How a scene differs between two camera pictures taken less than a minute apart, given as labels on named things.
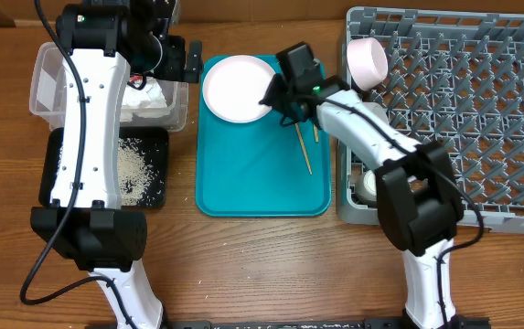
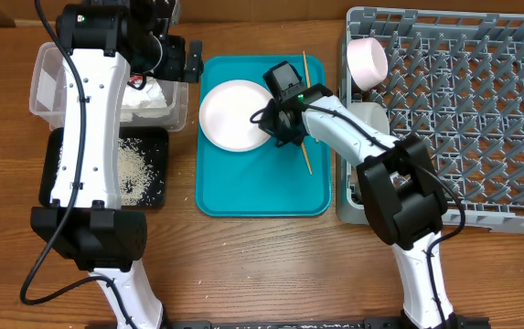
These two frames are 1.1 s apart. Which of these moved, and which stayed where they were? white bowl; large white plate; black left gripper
Moved: large white plate
Stayed: black left gripper; white bowl
